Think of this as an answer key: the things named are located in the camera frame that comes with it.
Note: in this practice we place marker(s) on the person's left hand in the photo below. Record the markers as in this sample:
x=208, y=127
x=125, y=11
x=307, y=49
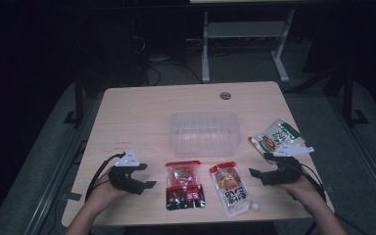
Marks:
x=103, y=194

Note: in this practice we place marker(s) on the grey round table grommet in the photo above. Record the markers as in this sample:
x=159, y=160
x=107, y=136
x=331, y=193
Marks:
x=225, y=95

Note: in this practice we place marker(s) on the grey metal floor rail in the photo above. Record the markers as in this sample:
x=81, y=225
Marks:
x=58, y=176
x=365, y=156

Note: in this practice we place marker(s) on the clear plastic container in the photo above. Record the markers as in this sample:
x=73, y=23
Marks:
x=205, y=133

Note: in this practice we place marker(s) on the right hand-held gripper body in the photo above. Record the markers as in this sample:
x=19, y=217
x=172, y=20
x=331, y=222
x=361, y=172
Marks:
x=284, y=171

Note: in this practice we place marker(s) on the red and black snack packet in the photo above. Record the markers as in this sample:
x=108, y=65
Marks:
x=184, y=184

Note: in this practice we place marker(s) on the white and green snack packet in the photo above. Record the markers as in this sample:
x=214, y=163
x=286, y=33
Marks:
x=275, y=138

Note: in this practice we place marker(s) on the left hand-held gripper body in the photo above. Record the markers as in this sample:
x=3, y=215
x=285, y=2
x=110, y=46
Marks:
x=124, y=178

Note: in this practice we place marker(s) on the white and orange snack packet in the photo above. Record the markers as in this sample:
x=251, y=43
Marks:
x=230, y=189

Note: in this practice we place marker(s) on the black metal stand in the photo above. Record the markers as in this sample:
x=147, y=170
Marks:
x=78, y=98
x=349, y=98

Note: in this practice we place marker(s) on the white metal desk frame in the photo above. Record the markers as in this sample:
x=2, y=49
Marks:
x=241, y=29

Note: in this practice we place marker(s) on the person's right hand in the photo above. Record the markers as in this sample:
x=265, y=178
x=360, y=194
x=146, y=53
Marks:
x=302, y=192

